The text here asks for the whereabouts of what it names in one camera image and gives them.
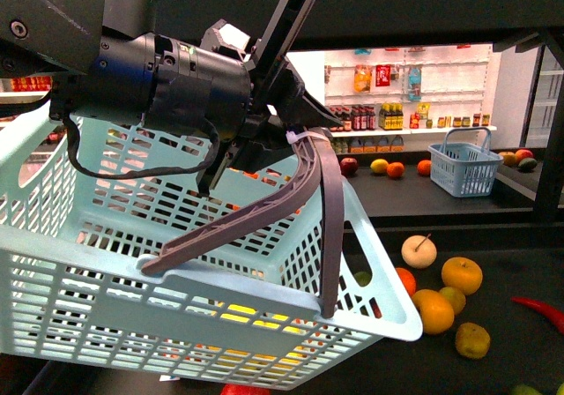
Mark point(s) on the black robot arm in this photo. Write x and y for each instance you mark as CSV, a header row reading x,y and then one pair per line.
x,y
106,62

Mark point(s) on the rough yellow citrus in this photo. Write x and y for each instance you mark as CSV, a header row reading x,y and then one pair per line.
x,y
472,341

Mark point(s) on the light teal shopping basket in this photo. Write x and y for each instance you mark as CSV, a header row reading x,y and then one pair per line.
x,y
248,312

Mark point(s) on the black shelf upright post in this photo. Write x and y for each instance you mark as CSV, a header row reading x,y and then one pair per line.
x,y
550,184

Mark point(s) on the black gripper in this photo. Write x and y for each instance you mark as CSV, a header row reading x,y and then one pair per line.
x,y
278,101

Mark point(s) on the small blue basket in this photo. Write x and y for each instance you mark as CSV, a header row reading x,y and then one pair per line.
x,y
462,169

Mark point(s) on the large orange centre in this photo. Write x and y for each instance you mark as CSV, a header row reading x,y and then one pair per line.
x,y
436,312

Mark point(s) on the white pear far right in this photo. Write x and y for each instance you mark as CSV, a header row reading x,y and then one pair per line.
x,y
419,251

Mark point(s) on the white zip tie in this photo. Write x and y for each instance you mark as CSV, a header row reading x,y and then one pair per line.
x,y
293,137

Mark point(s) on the yellow-orange apple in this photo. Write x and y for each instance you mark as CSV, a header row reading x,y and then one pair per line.
x,y
462,273

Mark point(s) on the red chili pepper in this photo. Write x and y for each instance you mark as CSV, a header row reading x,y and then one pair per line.
x,y
553,315

